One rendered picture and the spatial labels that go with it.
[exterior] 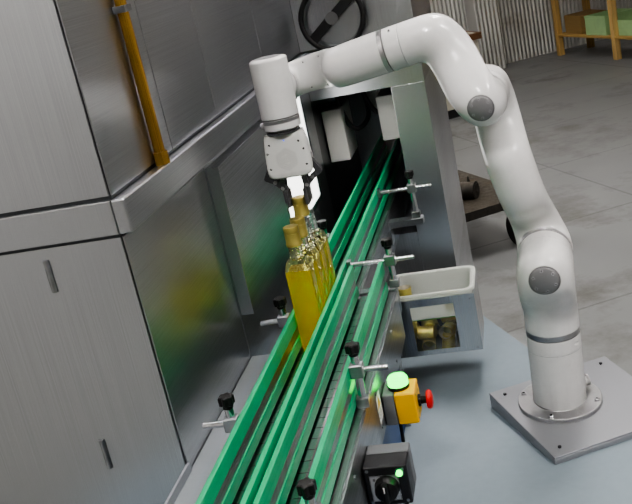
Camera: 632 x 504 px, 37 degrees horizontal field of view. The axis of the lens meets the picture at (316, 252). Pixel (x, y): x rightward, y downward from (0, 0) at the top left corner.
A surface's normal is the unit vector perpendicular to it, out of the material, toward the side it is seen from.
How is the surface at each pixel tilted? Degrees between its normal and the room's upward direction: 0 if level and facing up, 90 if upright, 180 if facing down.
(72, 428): 90
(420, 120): 90
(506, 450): 0
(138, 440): 90
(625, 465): 0
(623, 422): 4
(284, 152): 90
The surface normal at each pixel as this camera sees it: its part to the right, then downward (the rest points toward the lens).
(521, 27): 0.26, 0.25
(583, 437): -0.18, -0.92
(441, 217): -0.18, 0.34
